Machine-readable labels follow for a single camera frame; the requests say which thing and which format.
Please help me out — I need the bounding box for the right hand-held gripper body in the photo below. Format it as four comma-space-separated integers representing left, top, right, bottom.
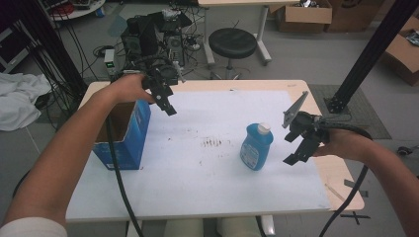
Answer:
282, 91, 330, 148

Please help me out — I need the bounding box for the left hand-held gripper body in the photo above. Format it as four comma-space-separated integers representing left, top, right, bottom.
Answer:
141, 61, 186, 92

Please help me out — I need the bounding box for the blue detergent bottle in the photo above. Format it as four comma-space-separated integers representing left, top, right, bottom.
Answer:
239, 121, 275, 172

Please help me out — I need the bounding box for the blue cardboard box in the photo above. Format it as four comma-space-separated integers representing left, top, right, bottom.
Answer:
92, 99, 152, 171

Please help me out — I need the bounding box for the person's left hand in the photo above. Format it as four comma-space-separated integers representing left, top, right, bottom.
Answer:
110, 72, 156, 105

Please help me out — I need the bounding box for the person's right hand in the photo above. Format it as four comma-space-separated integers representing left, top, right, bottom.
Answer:
312, 127, 369, 163

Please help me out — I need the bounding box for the black computer tower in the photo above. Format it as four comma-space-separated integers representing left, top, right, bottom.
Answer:
120, 12, 193, 68

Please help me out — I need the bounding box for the thin wooden stick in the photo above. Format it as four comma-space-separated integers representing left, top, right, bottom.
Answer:
324, 183, 347, 203

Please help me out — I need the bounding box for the white power unit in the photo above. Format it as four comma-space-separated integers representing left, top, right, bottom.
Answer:
103, 48, 118, 79

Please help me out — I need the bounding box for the dark floor mat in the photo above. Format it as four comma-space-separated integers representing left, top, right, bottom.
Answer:
307, 83, 393, 140

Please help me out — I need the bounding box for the grey tape strip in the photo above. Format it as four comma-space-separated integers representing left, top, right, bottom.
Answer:
343, 179, 370, 198

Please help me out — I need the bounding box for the black round stool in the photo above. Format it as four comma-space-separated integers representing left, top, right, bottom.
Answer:
208, 28, 259, 80

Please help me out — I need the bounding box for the white table leg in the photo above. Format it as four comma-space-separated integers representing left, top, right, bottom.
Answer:
260, 214, 277, 237

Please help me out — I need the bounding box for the black tape cross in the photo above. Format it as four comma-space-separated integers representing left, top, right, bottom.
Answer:
339, 210, 372, 226

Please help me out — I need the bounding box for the white table mat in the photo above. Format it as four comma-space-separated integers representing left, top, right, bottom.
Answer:
65, 90, 332, 221

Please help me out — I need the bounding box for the black caster wheel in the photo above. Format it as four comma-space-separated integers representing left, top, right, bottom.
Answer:
396, 145, 414, 157

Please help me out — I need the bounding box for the round white table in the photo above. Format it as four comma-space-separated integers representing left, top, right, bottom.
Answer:
41, 0, 107, 22

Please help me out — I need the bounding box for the white desk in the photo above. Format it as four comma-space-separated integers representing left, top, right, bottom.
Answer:
197, 0, 301, 67

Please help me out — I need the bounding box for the open cardboard box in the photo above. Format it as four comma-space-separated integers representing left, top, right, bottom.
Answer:
276, 0, 333, 35

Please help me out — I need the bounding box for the large cardboard box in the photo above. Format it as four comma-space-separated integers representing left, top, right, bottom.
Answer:
380, 16, 419, 87

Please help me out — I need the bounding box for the closed cardboard box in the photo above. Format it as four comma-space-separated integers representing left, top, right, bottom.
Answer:
325, 0, 385, 34

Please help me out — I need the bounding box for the white cloth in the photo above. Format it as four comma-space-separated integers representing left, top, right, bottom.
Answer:
0, 72, 52, 132

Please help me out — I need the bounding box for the white sleeve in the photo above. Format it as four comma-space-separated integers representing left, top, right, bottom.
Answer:
0, 216, 69, 237

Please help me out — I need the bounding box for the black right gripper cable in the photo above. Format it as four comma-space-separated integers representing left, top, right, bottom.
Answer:
317, 120, 375, 237

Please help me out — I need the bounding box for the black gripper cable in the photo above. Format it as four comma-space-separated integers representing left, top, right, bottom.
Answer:
317, 120, 375, 237
105, 115, 146, 237

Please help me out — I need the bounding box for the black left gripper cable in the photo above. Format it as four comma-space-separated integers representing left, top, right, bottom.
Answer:
105, 115, 146, 237

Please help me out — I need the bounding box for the black metal stand post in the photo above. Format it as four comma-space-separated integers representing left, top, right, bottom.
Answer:
324, 0, 419, 115

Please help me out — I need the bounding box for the black cable bundle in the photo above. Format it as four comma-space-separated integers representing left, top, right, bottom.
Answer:
18, 0, 89, 103

